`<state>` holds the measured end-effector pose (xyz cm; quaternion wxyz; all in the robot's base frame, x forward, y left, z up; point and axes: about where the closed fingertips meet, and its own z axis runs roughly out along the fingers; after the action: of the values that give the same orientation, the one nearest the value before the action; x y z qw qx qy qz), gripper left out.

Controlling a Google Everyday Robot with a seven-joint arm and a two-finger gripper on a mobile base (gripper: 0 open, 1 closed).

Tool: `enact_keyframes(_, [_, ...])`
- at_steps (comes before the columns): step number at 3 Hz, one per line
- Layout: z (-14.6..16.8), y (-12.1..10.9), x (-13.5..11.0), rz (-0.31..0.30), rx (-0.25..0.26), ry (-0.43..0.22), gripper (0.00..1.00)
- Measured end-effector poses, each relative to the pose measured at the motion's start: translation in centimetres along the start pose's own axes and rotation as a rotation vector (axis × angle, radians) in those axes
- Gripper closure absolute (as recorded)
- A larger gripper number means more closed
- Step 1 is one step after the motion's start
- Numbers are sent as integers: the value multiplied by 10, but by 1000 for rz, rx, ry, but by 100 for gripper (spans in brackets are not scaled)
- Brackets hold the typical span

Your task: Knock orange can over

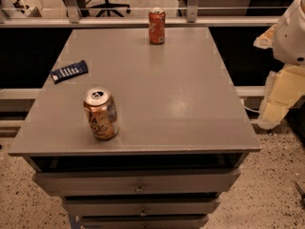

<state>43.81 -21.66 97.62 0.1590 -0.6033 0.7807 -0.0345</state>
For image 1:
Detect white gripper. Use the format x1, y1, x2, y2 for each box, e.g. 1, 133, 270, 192
254, 0, 305, 130

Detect gold soda can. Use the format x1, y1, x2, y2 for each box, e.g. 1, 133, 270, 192
83, 87, 118, 140

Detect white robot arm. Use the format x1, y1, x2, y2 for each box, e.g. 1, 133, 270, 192
254, 0, 305, 130

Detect orange soda can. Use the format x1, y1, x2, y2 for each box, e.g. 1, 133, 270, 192
149, 8, 166, 45

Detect grey drawer cabinet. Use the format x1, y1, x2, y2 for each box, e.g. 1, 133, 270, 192
10, 28, 260, 229

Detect blue snack bar wrapper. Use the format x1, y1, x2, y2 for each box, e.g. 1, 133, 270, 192
50, 60, 89, 84

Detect white cable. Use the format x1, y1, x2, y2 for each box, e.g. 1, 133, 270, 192
241, 98, 261, 115

